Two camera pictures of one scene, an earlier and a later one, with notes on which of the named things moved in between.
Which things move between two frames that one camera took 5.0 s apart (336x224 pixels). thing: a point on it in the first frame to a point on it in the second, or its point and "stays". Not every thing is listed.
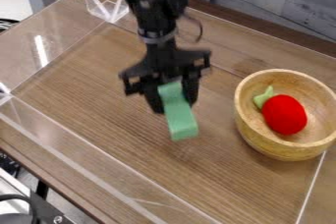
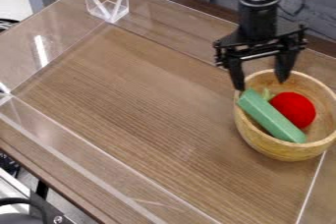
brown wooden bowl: x=316 y=97 stays
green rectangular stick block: x=180 y=114 to x=268 y=115
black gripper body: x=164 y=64 to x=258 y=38
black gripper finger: x=191 y=87 to x=286 y=60
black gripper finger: x=154 y=97 to x=235 y=64
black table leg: x=42 y=189 stays
